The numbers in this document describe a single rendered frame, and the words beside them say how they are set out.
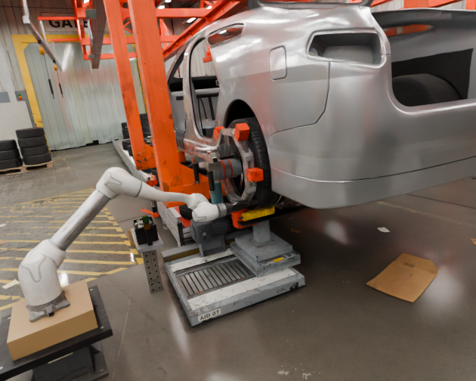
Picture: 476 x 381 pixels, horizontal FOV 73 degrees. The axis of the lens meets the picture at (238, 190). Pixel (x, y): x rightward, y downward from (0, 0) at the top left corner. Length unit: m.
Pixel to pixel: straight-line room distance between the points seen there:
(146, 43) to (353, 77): 1.59
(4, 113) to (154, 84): 10.59
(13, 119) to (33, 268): 11.22
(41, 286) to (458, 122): 2.10
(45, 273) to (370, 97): 1.69
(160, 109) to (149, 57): 0.36
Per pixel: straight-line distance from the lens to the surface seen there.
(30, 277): 1.86
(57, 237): 2.04
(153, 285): 2.56
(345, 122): 1.49
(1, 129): 12.96
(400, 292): 2.43
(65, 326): 1.85
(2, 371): 1.89
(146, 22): 2.63
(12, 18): 15.33
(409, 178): 1.76
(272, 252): 2.41
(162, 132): 2.58
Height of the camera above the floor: 1.32
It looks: 16 degrees down
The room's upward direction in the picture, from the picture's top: 6 degrees counter-clockwise
